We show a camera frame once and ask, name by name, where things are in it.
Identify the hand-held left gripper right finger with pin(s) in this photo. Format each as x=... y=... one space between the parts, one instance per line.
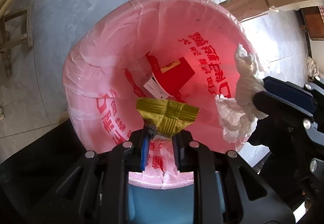
x=176 y=153

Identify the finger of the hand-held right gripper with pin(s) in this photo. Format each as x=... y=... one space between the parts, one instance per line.
x=288 y=92
x=278 y=110

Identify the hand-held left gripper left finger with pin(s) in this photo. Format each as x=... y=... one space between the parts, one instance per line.
x=144 y=153

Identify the yellow snack wrapper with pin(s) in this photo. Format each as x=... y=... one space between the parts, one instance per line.
x=167 y=115

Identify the white tissue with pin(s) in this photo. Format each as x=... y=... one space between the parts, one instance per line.
x=243 y=92

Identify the red paper cup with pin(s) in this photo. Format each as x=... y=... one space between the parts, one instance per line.
x=174 y=74

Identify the pink lined trash bin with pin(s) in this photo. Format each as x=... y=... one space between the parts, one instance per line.
x=114 y=49

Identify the white cloth on floor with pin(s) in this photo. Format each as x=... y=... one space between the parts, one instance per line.
x=313 y=67

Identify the red chequered tablecloth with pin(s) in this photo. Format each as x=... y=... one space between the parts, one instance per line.
x=322 y=12

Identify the person's left leg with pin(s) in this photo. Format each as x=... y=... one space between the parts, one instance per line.
x=25 y=168

